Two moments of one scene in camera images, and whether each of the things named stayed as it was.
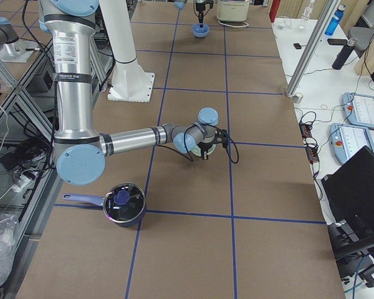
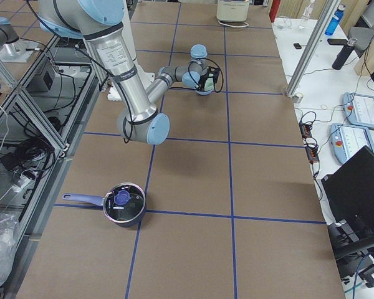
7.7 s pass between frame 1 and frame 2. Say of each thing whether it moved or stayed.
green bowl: moved
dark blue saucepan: stayed
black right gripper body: moved
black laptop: stayed
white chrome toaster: stayed
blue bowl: moved
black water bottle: stayed
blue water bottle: stayed
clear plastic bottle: stayed
